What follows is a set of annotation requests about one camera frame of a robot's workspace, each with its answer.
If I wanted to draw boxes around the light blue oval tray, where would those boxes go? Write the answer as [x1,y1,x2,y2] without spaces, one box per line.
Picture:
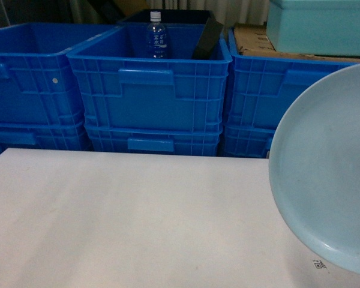
[269,64,360,274]

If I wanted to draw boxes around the blue crate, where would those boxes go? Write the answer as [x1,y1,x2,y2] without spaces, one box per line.
[220,125,275,158]
[67,23,232,133]
[0,121,93,154]
[85,124,222,156]
[0,23,112,125]
[223,28,357,130]

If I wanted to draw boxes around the teal plastic box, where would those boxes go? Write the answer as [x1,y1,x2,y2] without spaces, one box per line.
[266,1,360,57]

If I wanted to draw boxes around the black rectangular box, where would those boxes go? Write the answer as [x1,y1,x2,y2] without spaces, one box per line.
[191,18,223,60]

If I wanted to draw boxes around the blue crate top right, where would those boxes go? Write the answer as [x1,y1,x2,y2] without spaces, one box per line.
[223,28,357,130]

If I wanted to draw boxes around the blue crate bottom left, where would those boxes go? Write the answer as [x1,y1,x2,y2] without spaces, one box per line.
[0,121,93,154]

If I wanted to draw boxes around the blue crate top left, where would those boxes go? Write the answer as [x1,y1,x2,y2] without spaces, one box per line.
[0,23,112,125]

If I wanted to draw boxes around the blue crate bottom middle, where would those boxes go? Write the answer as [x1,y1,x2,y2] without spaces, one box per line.
[85,124,222,156]

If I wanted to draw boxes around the clear water bottle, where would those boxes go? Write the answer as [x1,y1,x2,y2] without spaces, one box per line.
[146,11,168,59]

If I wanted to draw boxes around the blue crate bottom right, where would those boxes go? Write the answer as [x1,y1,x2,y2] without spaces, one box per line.
[220,125,275,158]

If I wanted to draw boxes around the blue crate top middle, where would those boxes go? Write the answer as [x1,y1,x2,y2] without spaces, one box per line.
[67,23,232,133]

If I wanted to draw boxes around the brown cardboard sheet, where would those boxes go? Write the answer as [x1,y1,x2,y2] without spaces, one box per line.
[233,24,360,63]

